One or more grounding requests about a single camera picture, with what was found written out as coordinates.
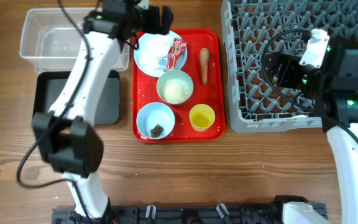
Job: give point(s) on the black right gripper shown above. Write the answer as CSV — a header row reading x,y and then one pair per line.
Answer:
x,y
290,63

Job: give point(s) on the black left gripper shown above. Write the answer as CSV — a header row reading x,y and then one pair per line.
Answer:
x,y
150,25

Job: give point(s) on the white tissue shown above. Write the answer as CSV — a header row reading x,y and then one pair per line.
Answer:
x,y
153,51

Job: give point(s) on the red snack wrapper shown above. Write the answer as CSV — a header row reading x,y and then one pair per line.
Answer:
x,y
175,52

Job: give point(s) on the orange carrot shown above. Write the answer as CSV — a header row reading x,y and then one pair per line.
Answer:
x,y
204,61

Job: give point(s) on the green bowl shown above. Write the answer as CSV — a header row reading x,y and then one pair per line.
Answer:
x,y
174,74

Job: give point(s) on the white rice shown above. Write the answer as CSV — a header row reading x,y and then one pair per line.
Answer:
x,y
175,91

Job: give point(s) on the light blue bowl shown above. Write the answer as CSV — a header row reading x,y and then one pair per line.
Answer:
x,y
154,114

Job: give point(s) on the brown food chunk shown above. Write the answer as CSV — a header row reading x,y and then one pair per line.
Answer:
x,y
156,131

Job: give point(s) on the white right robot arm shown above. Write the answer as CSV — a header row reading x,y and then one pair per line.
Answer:
x,y
327,73

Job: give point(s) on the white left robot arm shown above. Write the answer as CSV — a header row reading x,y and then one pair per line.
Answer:
x,y
64,134

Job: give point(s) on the grey dishwasher rack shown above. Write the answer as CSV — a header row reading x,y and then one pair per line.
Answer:
x,y
249,27

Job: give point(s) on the black waste tray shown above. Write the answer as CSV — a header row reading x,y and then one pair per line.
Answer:
x,y
50,85

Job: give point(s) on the light blue plate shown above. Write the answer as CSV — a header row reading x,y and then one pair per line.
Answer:
x,y
158,73

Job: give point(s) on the red serving tray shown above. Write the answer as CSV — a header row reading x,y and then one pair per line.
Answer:
x,y
144,90

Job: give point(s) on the yellow cup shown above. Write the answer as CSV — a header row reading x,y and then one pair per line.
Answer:
x,y
201,116

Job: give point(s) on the clear plastic bin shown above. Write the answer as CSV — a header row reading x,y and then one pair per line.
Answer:
x,y
49,41

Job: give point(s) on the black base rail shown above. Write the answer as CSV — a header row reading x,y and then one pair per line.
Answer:
x,y
182,215

